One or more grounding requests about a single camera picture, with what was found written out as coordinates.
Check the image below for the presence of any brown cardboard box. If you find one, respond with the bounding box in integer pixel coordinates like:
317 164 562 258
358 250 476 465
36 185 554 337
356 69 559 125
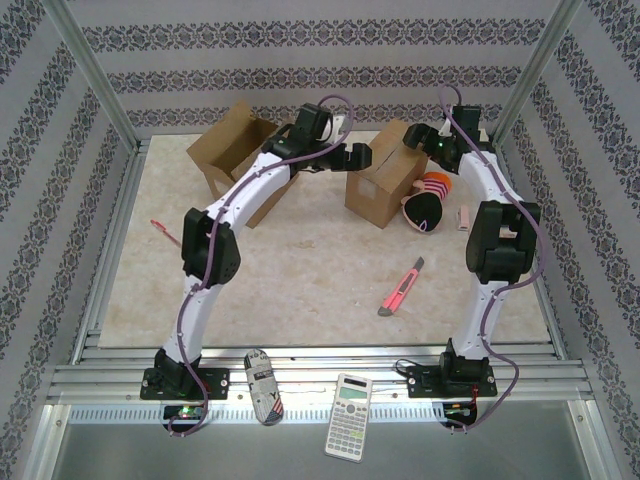
344 118 429 230
185 101 301 229

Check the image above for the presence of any black-haired plush doll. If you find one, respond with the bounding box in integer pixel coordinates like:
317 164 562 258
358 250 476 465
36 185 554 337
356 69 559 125
401 171 454 235

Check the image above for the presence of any pink utility knife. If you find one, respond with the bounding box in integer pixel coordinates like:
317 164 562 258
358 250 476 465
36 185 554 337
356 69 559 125
376 256 425 318

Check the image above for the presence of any red pen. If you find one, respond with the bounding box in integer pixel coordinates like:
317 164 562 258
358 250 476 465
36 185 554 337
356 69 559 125
150 218 184 250

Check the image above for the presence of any newspaper print pencil case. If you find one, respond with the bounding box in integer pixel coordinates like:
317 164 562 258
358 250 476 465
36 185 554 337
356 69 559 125
243 347 285 427

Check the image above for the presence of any white scientific calculator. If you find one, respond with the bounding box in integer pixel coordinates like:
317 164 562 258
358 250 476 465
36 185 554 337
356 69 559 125
324 372 375 464

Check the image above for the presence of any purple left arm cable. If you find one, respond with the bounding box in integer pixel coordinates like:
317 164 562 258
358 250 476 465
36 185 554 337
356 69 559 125
167 94 355 439

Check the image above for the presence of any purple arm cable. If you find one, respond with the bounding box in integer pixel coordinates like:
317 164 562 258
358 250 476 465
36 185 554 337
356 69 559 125
438 84 546 437
167 94 355 439

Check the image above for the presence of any aluminium frame post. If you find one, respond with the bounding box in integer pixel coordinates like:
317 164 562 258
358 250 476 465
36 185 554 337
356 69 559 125
491 0 585 146
42 0 141 151

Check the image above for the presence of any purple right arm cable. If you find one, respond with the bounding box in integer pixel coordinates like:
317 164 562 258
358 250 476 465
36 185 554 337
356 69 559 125
438 84 546 437

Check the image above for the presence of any wide aluminium rail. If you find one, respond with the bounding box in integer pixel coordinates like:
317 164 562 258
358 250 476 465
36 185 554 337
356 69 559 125
49 344 594 401

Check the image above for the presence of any aluminium side rail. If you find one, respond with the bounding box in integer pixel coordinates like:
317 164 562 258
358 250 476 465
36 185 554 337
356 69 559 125
72 139 151 364
492 139 569 360

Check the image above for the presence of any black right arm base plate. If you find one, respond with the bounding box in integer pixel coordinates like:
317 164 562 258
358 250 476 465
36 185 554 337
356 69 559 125
407 364 497 400

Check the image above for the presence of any slotted cable duct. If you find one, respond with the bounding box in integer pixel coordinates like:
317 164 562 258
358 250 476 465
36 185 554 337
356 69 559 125
67 403 449 425

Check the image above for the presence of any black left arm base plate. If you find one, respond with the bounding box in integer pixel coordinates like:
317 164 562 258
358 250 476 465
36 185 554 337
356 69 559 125
139 367 231 401

